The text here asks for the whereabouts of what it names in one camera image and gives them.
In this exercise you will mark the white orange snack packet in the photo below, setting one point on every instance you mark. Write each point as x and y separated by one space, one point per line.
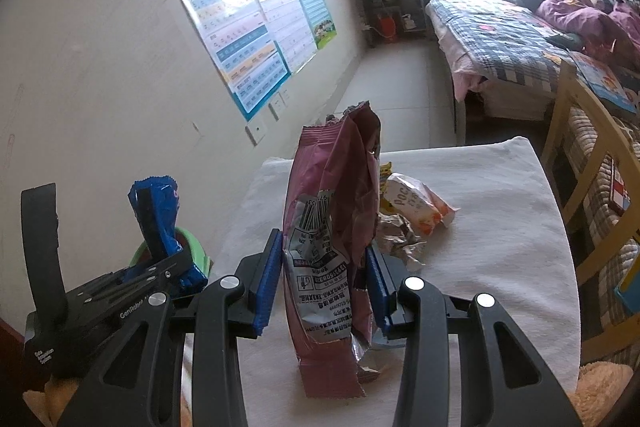
415 202

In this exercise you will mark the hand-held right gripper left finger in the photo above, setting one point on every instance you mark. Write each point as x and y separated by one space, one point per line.
265 287

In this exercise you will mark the crumpled silver wrapper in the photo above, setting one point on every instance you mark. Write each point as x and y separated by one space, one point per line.
397 234

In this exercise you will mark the teal plastic box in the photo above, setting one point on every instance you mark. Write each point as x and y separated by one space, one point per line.
629 296

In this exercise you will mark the white wall socket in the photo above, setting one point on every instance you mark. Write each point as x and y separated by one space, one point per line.
278 109
256 133

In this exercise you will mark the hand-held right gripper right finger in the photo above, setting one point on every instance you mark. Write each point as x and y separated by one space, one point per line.
376 287

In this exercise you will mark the blue snack wrapper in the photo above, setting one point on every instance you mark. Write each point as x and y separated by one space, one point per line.
170 197

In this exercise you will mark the red white box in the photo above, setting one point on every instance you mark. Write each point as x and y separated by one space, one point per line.
620 187

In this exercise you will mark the blue bordered wall poster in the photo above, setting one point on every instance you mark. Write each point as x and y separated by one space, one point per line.
235 47

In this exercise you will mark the green plastic bin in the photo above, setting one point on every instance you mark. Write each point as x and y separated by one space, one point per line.
197 249

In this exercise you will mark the colourful picture book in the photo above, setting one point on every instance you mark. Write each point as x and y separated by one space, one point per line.
600 79

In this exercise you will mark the white towel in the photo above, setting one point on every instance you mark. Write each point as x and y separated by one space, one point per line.
500 232

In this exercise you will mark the bed with plaid quilt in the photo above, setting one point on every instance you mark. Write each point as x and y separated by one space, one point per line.
500 37

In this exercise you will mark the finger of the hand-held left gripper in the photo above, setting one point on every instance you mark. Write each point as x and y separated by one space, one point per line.
152 227

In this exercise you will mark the yellow snack wrapper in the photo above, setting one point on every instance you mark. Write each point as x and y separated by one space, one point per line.
386 172

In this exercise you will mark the plaid seat cushion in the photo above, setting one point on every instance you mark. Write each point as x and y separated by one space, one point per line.
585 137

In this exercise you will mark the wooden chair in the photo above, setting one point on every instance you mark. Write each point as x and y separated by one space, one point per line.
575 107

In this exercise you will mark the red canister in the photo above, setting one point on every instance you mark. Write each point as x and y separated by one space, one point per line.
386 27

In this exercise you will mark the white wall poster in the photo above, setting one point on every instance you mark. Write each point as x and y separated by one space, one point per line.
285 12

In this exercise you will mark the green bordered wall poster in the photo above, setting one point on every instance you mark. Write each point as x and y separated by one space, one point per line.
315 2

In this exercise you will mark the maroon snack bag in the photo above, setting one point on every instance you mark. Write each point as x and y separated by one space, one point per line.
340 167

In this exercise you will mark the purple duvet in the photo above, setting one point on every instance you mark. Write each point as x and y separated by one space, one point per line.
575 14

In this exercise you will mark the white jug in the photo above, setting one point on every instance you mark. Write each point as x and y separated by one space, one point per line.
410 22

